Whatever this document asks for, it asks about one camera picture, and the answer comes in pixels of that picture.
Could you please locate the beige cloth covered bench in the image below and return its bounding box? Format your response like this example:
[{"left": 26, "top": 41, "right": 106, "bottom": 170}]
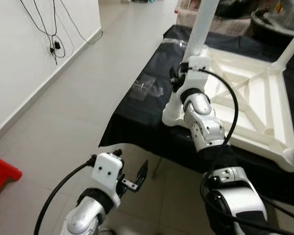
[{"left": 175, "top": 6, "right": 258, "bottom": 36}]

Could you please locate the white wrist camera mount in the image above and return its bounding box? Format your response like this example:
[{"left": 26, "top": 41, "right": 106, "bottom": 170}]
[
  {"left": 92, "top": 153, "right": 124, "bottom": 200},
  {"left": 176, "top": 55, "right": 212, "bottom": 96}
]

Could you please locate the thin hanging cable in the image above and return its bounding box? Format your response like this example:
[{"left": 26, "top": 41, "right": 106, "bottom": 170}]
[
  {"left": 37, "top": 0, "right": 67, "bottom": 58},
  {"left": 20, "top": 0, "right": 64, "bottom": 65}
]

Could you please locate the red plastic stool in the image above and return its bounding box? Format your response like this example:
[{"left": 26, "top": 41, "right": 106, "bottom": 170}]
[{"left": 0, "top": 153, "right": 23, "bottom": 204}]

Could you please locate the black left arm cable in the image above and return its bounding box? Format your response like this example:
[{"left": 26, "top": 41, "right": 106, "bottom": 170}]
[{"left": 34, "top": 156, "right": 97, "bottom": 235}]

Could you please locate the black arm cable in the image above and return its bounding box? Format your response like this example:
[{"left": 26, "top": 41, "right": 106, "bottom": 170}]
[
  {"left": 34, "top": 156, "right": 97, "bottom": 235},
  {"left": 198, "top": 69, "right": 294, "bottom": 235}
]

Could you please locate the black tablecloth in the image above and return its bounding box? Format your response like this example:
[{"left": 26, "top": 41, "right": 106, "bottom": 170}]
[{"left": 99, "top": 24, "right": 294, "bottom": 210}]

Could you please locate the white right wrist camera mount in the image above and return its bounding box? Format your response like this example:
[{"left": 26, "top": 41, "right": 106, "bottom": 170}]
[{"left": 176, "top": 55, "right": 212, "bottom": 96}]

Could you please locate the crumpled clear plastic film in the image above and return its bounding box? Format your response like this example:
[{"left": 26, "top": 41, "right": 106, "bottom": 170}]
[
  {"left": 130, "top": 75, "right": 166, "bottom": 102},
  {"left": 164, "top": 40, "right": 188, "bottom": 50}
]

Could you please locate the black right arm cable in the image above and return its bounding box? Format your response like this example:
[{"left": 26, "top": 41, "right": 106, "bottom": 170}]
[{"left": 198, "top": 69, "right": 294, "bottom": 235}]

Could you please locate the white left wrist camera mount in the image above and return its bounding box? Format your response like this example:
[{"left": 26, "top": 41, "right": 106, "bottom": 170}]
[{"left": 92, "top": 153, "right": 124, "bottom": 200}]

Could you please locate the white ribbed plastic table top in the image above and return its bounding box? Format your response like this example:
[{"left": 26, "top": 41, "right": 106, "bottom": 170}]
[{"left": 162, "top": 47, "right": 294, "bottom": 173}]

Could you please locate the clear plastic storage box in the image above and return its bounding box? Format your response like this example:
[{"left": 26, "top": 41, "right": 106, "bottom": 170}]
[{"left": 265, "top": 0, "right": 294, "bottom": 23}]

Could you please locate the black bag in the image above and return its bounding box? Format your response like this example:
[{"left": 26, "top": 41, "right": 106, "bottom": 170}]
[{"left": 216, "top": 0, "right": 258, "bottom": 20}]

